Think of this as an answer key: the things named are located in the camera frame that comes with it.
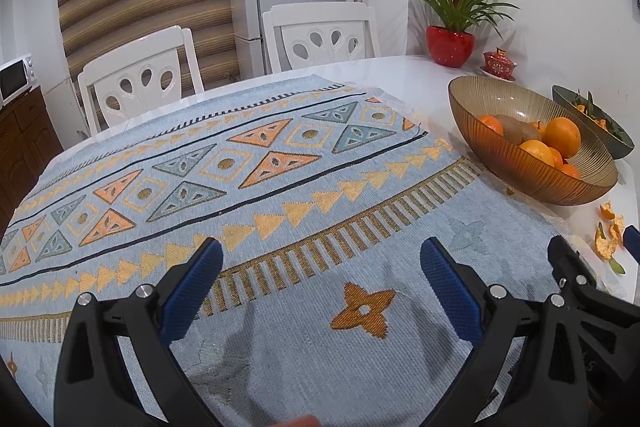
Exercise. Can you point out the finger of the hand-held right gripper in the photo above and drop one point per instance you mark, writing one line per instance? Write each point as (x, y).
(565, 262)
(634, 243)

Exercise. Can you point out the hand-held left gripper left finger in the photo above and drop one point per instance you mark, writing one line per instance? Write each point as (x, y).
(192, 287)

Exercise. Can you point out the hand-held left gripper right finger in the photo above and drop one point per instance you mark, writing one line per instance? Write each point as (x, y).
(450, 292)

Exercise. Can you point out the amber ribbed glass bowl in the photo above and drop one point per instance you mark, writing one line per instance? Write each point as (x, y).
(530, 179)

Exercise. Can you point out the medium orange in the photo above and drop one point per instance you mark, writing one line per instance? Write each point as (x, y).
(539, 152)

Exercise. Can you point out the large orange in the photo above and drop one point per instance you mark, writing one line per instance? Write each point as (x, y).
(562, 137)

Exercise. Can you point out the brown kiwi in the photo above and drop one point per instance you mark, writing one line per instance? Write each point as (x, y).
(520, 129)

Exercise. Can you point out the person's left hand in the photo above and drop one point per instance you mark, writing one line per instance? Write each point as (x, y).
(300, 422)

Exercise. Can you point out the green mandarin leaf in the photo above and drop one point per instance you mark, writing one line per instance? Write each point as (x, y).
(617, 266)

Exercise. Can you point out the dark green bowl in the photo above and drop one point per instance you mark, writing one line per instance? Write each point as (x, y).
(617, 144)

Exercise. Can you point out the pile of leafy mandarins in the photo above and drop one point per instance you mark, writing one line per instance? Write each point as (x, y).
(595, 114)

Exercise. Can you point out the blue patterned woven mat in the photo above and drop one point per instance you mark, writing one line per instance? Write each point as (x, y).
(300, 187)

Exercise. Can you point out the red lidded teacup with saucer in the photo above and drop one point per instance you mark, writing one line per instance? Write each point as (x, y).
(498, 64)

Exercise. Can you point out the brown wooden sideboard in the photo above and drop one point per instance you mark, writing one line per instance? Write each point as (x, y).
(25, 147)

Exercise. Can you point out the potted plant in red pot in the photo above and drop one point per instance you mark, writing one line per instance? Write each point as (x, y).
(450, 44)

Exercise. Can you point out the white microwave oven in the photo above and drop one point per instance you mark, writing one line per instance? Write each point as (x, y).
(15, 77)

